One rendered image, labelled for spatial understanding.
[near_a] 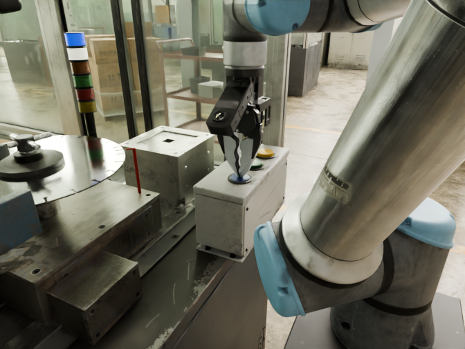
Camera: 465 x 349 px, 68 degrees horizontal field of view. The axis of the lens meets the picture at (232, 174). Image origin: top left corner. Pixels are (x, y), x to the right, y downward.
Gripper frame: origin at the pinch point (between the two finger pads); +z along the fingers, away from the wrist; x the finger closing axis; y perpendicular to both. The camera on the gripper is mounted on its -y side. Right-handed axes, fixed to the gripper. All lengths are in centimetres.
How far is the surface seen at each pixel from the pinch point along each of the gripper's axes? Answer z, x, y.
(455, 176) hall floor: 92, -80, 247
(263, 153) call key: 0.7, -0.2, 13.4
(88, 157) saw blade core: -3.6, 25.6, -13.2
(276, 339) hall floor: 91, 0, 39
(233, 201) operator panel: 2.8, -1.8, -6.2
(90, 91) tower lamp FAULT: -10.9, 44.3, 6.7
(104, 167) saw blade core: -3.6, 19.2, -15.5
